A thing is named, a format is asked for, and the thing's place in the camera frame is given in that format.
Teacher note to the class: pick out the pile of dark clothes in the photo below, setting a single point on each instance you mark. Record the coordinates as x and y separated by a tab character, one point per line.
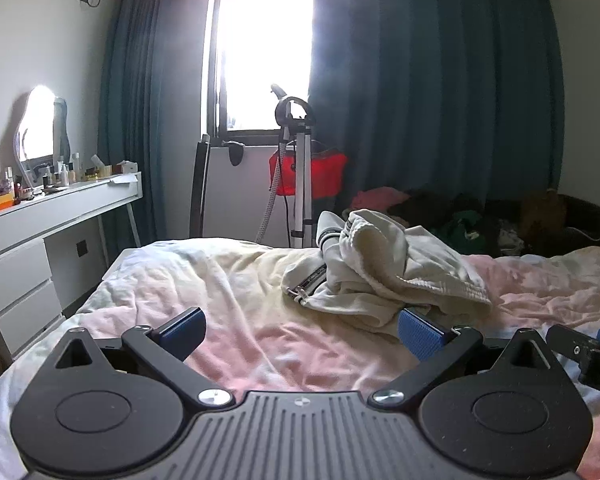
420	210

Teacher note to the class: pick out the garment steamer stand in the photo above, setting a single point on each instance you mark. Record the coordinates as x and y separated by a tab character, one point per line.
305	185

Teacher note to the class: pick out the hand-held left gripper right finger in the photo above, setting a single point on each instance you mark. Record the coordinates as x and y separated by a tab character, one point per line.
420	336

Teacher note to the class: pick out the red bag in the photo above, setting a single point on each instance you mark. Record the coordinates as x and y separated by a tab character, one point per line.
326	175

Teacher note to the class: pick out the lit vanity mirror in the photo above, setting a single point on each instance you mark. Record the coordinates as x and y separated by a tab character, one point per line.
37	120

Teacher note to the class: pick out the window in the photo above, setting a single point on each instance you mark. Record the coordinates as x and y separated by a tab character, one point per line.
265	60

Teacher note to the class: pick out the dark wall outlet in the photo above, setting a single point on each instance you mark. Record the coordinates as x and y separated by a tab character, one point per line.
81	248

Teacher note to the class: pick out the row of cosmetic bottles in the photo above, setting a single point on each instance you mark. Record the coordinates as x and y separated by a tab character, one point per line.
62	175

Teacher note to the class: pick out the black armchair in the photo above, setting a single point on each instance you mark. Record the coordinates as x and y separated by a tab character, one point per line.
587	215

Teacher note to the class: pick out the dark blue curtain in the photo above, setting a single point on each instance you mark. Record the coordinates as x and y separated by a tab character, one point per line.
430	85

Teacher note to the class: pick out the brown bag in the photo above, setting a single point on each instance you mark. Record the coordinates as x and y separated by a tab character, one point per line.
542	215

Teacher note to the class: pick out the pastel pink blue duvet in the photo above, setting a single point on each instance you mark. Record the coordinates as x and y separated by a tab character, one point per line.
260	320

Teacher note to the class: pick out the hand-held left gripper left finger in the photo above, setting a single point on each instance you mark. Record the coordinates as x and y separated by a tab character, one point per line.
184	332

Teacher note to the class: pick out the green garment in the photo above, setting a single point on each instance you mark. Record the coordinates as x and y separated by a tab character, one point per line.
460	232

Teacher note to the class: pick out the white tissue box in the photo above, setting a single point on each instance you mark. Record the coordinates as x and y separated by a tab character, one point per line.
125	167

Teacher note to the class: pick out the white dressing table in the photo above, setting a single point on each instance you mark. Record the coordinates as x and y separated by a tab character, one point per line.
30	270

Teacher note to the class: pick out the cream white jacket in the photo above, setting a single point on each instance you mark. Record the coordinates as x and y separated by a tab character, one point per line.
380	270

